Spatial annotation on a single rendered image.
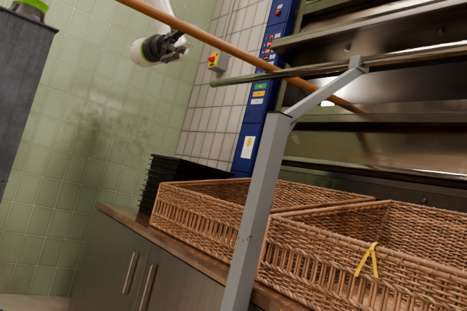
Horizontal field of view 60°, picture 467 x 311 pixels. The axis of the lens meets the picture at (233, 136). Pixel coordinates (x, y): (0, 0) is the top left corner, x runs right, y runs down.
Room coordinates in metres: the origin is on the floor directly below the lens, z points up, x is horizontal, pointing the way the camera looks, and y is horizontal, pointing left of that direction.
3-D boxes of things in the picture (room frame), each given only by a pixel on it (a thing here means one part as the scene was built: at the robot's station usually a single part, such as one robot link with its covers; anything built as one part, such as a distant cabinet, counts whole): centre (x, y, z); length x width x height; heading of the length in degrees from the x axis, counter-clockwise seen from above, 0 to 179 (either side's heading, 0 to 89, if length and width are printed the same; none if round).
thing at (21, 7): (1.58, 0.93, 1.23); 0.26 x 0.15 x 0.06; 35
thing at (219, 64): (2.25, 0.19, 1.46); 0.10 x 0.07 x 0.10; 34
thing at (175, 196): (1.37, -0.14, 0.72); 0.56 x 0.49 x 0.28; 36
